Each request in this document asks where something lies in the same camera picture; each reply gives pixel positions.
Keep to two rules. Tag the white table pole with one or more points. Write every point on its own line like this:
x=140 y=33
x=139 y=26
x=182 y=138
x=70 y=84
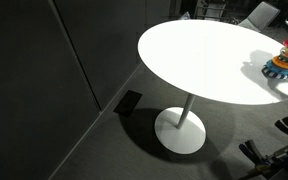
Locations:
x=186 y=111

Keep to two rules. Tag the white round table base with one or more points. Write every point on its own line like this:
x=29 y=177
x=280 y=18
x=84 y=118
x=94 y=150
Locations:
x=180 y=140

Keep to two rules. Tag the grey chair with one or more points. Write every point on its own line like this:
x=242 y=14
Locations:
x=262 y=15

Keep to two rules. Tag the black floor plate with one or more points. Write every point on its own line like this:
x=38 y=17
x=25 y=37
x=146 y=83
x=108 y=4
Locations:
x=128 y=103

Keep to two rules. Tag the dark metal frame chair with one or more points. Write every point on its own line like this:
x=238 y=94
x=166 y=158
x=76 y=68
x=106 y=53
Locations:
x=212 y=10

